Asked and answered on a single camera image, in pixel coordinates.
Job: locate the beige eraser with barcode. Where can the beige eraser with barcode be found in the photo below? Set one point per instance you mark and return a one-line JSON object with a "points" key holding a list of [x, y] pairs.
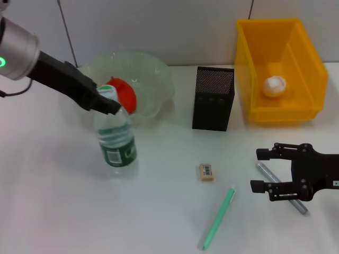
{"points": [[206, 172]]}

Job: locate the clear green label water bottle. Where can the clear green label water bottle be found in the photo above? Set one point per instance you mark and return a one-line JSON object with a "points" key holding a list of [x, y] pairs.
{"points": [[117, 148]]}

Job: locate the white paper ball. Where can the white paper ball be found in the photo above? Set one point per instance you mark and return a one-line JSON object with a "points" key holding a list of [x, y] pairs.
{"points": [[274, 86]]}

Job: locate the black mesh pen holder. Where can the black mesh pen holder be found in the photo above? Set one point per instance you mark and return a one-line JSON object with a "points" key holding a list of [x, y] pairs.
{"points": [[212, 105]]}

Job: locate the yellow plastic bin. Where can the yellow plastic bin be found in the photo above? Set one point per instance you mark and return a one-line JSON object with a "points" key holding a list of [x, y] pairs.
{"points": [[280, 47]]}

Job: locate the grey marker pen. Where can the grey marker pen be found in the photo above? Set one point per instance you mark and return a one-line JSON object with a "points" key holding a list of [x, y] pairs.
{"points": [[267, 172]]}

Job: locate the mint green pen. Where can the mint green pen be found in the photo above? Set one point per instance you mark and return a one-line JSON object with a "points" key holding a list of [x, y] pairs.
{"points": [[215, 225]]}

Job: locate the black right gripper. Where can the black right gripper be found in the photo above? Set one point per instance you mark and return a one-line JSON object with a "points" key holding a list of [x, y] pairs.
{"points": [[317, 172]]}

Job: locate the red orange toy fruit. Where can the red orange toy fruit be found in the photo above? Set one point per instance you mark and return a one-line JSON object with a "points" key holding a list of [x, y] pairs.
{"points": [[127, 95]]}

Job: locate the green glass fruit bowl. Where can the green glass fruit bowl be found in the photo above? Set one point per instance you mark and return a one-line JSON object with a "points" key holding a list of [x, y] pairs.
{"points": [[153, 79]]}

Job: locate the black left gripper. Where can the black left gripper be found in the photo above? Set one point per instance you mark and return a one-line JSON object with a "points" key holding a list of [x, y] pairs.
{"points": [[63, 79]]}

